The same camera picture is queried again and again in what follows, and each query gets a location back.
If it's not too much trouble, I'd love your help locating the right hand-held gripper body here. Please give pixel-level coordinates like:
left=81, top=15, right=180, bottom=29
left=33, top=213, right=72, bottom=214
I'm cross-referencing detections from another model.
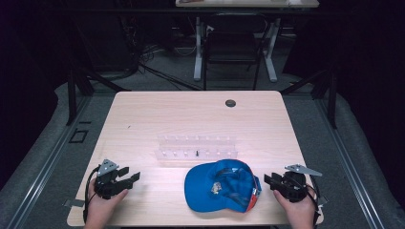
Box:
left=276, top=163, right=324, bottom=203

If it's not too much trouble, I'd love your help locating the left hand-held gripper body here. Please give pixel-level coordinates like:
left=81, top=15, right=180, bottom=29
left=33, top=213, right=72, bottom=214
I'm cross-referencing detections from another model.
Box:
left=94, top=158, right=133, bottom=200

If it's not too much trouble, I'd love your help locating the blue baseball cap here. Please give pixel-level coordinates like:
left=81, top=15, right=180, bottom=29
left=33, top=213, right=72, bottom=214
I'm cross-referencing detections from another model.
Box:
left=183, top=158, right=263, bottom=214

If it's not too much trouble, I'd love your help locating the person's left hand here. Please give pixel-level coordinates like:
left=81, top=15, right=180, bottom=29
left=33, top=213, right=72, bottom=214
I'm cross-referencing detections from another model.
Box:
left=83, top=178, right=130, bottom=229

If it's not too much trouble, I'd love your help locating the person's right hand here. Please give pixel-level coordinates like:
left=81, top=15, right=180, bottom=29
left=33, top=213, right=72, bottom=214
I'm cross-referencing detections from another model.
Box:
left=272, top=185, right=318, bottom=229

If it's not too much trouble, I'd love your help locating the clear acrylic rack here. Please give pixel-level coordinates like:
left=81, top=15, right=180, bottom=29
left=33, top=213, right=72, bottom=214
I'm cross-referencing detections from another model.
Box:
left=154, top=135, right=239, bottom=160

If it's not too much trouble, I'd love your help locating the black metal stand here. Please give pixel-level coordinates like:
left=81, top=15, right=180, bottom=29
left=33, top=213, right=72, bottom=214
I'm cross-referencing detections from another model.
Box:
left=280, top=65, right=339, bottom=130
left=64, top=61, right=132, bottom=127

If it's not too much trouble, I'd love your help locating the black chair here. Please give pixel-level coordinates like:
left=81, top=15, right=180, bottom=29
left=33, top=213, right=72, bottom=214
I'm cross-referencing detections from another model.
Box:
left=202, top=12, right=269, bottom=92

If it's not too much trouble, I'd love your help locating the white-legged desk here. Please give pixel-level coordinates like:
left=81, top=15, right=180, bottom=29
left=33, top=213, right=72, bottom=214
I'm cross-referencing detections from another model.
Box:
left=175, top=0, right=320, bottom=84

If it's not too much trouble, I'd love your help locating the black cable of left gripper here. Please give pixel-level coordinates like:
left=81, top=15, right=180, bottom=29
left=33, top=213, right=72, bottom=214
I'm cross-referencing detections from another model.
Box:
left=82, top=166, right=101, bottom=223

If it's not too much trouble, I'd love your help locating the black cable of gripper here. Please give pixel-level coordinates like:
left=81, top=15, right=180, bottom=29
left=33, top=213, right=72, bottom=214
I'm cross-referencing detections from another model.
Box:
left=82, top=166, right=101, bottom=223
left=305, top=176, right=321, bottom=227

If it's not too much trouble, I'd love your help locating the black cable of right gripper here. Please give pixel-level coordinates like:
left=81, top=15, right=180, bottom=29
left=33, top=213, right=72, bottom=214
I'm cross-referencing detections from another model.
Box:
left=305, top=176, right=321, bottom=227

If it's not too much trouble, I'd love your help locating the grey metal bracket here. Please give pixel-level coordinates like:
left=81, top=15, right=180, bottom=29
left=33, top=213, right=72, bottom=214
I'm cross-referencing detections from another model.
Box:
left=62, top=198, right=86, bottom=208

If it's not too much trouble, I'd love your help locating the aluminium floor rail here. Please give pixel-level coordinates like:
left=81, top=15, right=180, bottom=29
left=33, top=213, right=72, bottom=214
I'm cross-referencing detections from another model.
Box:
left=6, top=94, right=94, bottom=229
left=314, top=94, right=387, bottom=229

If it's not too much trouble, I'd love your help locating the bundle of floor cables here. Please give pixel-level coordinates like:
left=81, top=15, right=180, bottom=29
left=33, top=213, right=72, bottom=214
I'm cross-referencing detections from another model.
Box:
left=127, top=18, right=203, bottom=92

